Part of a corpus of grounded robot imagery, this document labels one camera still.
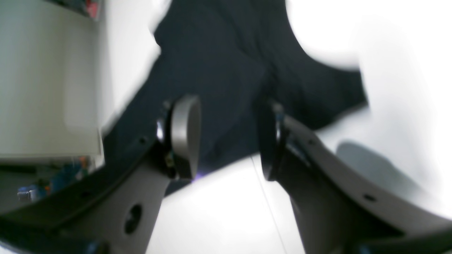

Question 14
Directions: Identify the black graphic T-shirt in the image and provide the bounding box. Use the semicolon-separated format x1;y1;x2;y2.
103;0;368;176

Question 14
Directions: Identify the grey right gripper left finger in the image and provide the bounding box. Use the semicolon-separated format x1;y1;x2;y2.
1;95;201;254

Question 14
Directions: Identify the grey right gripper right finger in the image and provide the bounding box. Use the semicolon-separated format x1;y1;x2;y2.
260;100;451;254

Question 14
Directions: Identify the right grey partition panel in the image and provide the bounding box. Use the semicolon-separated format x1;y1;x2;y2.
0;0;101;163

